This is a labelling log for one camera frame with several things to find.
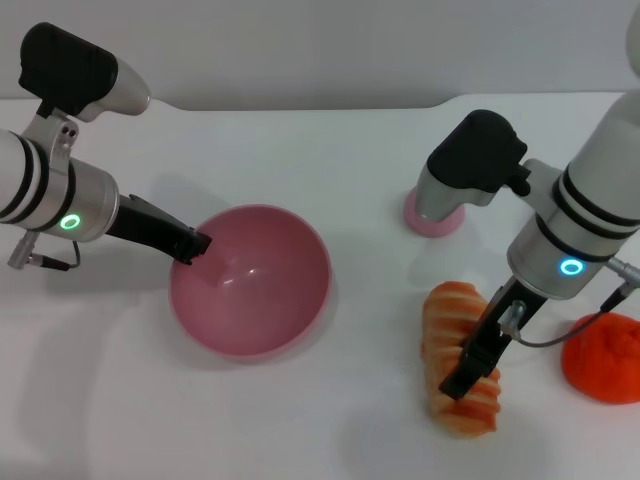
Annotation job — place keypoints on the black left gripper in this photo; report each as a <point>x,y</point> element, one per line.
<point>145,227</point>

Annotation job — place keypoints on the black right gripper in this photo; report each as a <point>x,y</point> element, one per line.
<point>500,325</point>

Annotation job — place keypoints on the long orange striped bread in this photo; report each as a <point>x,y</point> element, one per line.
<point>442,325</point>

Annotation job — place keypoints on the pink plastic bowl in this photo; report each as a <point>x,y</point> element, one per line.
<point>260,310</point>

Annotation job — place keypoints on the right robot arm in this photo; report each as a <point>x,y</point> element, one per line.
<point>590,200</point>

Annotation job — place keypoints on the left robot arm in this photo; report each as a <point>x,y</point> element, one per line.
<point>75,200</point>

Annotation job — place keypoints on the red-orange lumpy fruit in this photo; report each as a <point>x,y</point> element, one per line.
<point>602,357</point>

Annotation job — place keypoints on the round pink bun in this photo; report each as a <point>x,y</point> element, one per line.
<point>435,227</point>

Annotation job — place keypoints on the left wrist camera housing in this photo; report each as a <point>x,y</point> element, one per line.
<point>75,70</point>

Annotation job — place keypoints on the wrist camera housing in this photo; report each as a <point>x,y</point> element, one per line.
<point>470,160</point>
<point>75,70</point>

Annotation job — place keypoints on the right wrist camera housing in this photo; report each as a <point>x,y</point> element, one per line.
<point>470,160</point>

